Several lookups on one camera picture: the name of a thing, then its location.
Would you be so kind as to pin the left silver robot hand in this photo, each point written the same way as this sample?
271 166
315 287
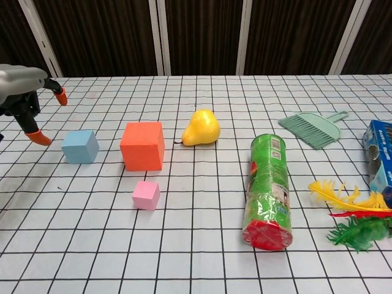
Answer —
21 78

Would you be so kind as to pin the blue foam cube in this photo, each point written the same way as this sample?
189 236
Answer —
78 150

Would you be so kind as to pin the small pink cube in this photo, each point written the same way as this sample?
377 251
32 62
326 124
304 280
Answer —
144 197

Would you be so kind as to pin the black pleated curtain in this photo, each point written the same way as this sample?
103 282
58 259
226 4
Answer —
98 30

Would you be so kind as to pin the large orange foam block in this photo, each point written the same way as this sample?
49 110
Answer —
141 150

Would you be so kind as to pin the yellow pear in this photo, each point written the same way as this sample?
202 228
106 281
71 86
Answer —
202 128

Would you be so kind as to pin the white black-grid tablecloth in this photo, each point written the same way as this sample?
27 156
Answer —
196 260

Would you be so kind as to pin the green chip can red lid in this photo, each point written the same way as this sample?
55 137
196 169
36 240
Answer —
269 190

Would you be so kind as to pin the mint green hand brush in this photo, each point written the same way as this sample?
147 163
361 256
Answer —
315 128

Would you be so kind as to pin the blue cardboard box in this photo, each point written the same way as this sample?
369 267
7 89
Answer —
381 153

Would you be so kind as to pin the colourful feather shuttlecock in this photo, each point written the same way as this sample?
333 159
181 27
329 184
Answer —
364 229

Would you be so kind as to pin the white partition post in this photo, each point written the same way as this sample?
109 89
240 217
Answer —
349 36
246 36
162 36
41 38

